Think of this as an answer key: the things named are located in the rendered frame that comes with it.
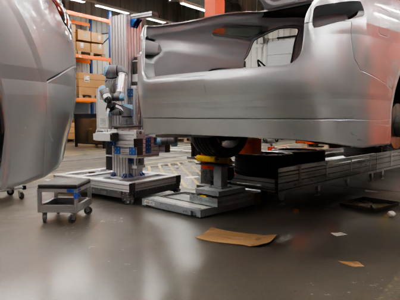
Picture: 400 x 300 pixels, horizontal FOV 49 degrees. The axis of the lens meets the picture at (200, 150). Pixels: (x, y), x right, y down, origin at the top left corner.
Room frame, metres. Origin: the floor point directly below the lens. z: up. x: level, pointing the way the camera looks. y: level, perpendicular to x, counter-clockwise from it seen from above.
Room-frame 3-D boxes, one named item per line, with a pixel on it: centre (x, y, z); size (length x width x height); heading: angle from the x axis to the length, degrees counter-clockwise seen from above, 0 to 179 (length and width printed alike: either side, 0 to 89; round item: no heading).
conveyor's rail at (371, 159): (5.36, -1.63, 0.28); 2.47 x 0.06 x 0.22; 136
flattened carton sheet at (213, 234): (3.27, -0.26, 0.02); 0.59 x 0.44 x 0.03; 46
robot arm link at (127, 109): (4.75, 0.79, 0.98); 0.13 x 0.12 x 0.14; 89
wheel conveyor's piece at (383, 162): (6.89, -2.53, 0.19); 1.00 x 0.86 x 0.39; 136
